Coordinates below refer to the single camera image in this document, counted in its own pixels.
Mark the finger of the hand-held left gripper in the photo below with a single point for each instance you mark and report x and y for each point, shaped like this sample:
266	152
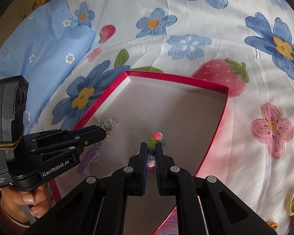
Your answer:
63	151
88	133

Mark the person's left hand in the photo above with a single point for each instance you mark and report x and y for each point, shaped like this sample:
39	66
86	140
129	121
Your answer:
19	200

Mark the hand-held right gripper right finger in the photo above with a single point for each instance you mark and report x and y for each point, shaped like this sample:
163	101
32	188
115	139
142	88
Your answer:
157	173

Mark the light blue daisy pillow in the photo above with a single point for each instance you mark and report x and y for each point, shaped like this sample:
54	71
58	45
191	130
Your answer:
39	53

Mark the small yellow claw clip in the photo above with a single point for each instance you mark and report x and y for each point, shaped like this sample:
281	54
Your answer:
273	225

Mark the red shallow cardboard box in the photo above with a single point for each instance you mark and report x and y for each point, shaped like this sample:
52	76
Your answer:
174	107

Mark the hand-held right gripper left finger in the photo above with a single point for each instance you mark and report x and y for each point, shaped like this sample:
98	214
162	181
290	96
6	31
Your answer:
144	171

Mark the purple hair clip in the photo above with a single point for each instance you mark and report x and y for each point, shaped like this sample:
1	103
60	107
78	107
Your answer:
88	164

